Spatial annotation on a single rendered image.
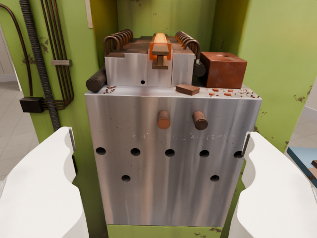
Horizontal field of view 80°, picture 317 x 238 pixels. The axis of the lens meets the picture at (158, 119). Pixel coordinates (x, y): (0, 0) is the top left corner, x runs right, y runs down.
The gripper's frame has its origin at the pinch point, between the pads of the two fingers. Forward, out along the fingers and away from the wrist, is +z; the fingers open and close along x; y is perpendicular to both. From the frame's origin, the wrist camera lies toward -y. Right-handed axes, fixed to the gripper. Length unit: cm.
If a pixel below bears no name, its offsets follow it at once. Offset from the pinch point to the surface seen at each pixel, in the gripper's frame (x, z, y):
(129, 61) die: -6.6, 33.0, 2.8
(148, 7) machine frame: -5, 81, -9
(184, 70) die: 5.7, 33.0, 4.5
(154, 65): -0.8, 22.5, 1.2
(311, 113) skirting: 189, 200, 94
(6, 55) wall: -251, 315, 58
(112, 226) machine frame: -14, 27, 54
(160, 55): 0.1, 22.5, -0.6
